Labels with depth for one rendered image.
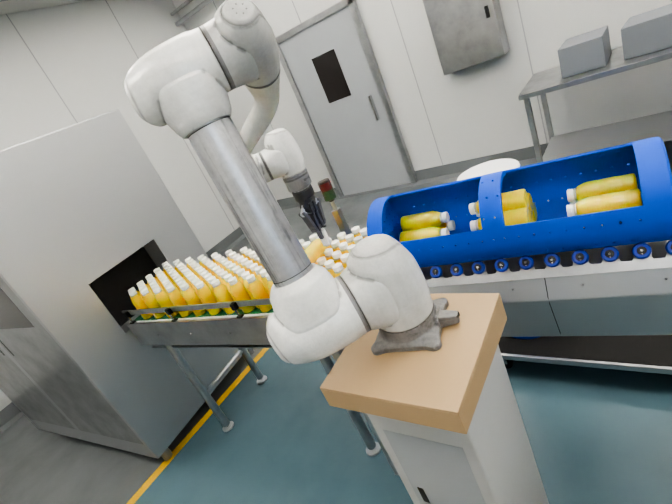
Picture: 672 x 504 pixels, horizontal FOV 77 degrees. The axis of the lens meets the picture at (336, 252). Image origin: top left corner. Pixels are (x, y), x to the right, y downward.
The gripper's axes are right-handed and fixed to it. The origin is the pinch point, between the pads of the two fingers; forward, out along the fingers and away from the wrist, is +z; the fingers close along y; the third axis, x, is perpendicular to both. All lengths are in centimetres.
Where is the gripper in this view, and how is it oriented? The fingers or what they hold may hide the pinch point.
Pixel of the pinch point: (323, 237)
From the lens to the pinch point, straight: 156.4
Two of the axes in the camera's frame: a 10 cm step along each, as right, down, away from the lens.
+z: 3.8, 8.4, 3.9
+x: -8.2, 1.2, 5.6
